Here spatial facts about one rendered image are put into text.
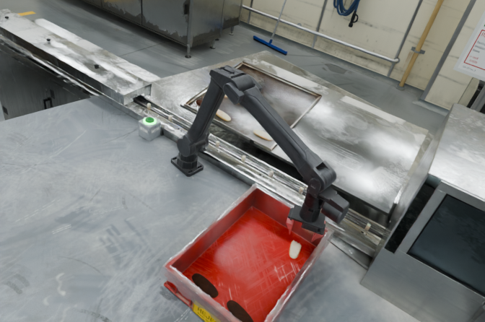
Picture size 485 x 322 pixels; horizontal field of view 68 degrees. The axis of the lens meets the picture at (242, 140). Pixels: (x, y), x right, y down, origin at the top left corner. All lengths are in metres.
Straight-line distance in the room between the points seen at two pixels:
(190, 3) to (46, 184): 3.08
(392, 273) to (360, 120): 0.85
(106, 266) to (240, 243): 0.43
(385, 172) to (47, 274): 1.29
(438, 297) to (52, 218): 1.21
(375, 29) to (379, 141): 3.37
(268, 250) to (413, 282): 0.45
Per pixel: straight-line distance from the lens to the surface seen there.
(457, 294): 1.23
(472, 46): 1.90
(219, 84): 1.17
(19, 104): 2.77
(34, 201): 1.44
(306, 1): 5.31
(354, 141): 1.74
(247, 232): 1.31
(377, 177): 1.61
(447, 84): 4.74
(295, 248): 1.30
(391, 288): 1.29
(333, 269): 1.32
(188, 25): 4.29
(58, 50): 2.22
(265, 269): 1.24
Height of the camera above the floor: 1.81
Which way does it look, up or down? 35 degrees down
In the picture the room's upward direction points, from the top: 11 degrees clockwise
